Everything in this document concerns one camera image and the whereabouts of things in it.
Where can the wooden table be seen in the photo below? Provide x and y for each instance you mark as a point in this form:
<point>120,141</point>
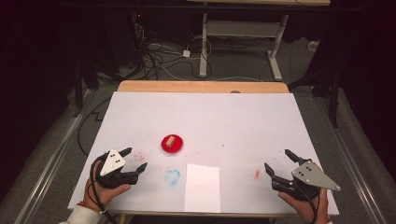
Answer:
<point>202,86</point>

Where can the small wooden stamp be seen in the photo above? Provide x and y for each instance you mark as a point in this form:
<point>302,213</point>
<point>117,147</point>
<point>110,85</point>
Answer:
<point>170,141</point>

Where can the black metal stand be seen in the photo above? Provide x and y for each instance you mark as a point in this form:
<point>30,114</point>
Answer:
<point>334,93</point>

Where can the round red ink pad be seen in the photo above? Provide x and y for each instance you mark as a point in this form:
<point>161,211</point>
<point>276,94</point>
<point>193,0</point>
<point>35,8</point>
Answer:
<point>177,147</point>

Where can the white power adapter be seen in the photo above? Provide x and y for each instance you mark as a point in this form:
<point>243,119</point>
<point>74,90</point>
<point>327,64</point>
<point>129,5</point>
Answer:
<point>186,53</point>

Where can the large white board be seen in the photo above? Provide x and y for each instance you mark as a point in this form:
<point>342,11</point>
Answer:
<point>218,118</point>

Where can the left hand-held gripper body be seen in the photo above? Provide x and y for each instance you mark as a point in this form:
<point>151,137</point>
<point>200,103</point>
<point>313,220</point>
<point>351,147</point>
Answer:
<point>112,163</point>

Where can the white paper sheet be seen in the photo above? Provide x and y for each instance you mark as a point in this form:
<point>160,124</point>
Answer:
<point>202,189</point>

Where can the white metal desk frame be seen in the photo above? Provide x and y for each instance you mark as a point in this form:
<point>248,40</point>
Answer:
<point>239,28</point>

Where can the person's left hand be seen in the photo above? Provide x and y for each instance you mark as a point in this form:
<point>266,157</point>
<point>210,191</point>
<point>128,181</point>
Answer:
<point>106,194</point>

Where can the metal floor rail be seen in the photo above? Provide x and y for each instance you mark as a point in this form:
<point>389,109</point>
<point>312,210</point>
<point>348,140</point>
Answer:
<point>355,174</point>
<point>46,174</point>

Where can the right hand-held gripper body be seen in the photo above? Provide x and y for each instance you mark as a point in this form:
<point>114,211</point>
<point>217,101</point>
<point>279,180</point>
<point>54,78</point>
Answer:
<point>311,177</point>

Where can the person's right hand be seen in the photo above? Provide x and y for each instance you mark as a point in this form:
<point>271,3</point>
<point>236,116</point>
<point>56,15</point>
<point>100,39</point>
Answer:
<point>299,205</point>

